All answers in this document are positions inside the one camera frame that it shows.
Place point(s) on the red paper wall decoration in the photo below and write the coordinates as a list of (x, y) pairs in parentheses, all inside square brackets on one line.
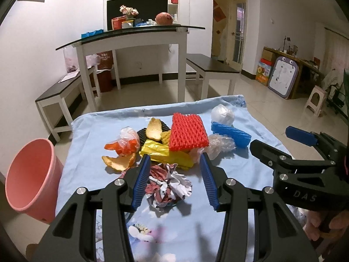
[(218, 15)]

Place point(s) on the white paper sheet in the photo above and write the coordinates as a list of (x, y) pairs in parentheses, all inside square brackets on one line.
[(68, 77)]

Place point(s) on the narrow orange peel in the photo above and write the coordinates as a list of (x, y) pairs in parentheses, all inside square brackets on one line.
[(117, 163)]

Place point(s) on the beige plastic stool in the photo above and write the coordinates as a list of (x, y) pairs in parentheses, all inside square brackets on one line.
[(315, 101)]

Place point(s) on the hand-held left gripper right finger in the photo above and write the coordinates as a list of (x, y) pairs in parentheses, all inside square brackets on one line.
[(209, 182)]

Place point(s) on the black flat screen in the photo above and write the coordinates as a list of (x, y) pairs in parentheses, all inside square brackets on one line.
[(147, 4)]

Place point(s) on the blue plastic pack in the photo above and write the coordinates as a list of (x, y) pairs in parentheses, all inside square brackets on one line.
[(92, 33)]

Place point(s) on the pink plastic bucket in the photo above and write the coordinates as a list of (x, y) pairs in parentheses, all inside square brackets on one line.
[(30, 174)]

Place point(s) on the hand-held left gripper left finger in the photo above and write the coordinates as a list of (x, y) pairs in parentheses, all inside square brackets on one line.
[(140, 182)]

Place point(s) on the colourful cardboard box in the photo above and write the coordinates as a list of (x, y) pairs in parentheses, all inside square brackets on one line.
[(264, 73)]

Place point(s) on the white plastic bag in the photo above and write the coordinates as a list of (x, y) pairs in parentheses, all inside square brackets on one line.
[(222, 114)]

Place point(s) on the red foam net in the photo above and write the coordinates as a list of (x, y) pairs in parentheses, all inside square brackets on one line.
[(188, 131)]

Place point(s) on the brown cardboard box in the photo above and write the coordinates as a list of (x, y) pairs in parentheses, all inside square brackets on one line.
[(269, 54)]

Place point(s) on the clear plastic bag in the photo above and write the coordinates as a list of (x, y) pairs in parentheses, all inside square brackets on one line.
[(70, 60)]

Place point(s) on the purple drawing board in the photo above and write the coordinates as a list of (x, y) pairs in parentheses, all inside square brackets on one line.
[(283, 76)]

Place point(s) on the yellow plastic wrapper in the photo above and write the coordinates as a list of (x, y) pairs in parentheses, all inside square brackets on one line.
[(163, 151)]

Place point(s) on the printed paper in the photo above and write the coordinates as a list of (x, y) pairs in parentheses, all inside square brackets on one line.
[(169, 185)]

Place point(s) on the pink printed plastic bag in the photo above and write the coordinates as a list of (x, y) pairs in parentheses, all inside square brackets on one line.
[(92, 60)]

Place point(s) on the blue foam net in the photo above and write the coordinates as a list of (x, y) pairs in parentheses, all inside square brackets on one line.
[(231, 135)]

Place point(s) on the light blue floral bedsheet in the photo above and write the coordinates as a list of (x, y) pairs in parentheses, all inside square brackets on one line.
[(245, 174)]

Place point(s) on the black chair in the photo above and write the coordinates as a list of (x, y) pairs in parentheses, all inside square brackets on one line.
[(336, 98)]

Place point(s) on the broad orange peel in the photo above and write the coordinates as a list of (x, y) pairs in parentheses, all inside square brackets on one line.
[(154, 129)]

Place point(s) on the wooden desk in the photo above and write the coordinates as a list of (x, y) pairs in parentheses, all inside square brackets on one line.
[(308, 71)]

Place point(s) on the white table with glass top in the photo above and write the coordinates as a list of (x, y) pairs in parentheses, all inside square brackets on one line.
[(131, 42)]

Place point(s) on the dark-topped white bench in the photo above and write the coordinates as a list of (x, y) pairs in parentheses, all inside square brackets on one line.
[(212, 65), (54, 92)]

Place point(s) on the orange plastic bag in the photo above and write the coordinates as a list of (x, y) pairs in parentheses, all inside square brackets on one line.
[(128, 144)]

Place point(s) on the clear plastic wrap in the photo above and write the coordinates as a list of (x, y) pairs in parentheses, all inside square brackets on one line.
[(220, 144)]

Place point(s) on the person's right hand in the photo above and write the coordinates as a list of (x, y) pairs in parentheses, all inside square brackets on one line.
[(313, 223)]

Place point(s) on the blue plastic bag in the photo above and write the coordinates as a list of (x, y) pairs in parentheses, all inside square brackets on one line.
[(141, 23)]

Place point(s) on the flower bouquet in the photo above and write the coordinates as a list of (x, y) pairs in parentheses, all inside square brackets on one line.
[(128, 11)]

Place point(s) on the white glass door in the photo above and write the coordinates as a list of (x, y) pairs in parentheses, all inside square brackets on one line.
[(237, 32)]

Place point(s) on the small yellow white container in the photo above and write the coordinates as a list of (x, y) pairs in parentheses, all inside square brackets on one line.
[(128, 24)]

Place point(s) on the white cloth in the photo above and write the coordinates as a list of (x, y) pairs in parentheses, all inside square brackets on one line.
[(330, 77)]

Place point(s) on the black foam net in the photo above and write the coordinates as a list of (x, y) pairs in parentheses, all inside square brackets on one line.
[(141, 137)]

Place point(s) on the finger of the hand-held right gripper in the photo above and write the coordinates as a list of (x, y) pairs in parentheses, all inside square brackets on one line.
[(300, 136), (272, 155)]

